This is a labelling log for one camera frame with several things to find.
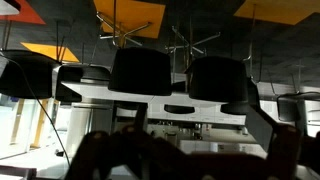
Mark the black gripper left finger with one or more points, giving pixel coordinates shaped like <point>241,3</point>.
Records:
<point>100,153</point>

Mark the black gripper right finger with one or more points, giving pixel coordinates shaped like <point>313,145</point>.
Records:
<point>283,150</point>

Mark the black chair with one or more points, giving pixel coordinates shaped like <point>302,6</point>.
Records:
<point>216,78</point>
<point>288,108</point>
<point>179,109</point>
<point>20,73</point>
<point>238,107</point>
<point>71,78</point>
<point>140,70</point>

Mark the long white table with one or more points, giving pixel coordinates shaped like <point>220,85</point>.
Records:
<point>100,91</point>

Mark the white kitchen counter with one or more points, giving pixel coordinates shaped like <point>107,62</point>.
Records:
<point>206,118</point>

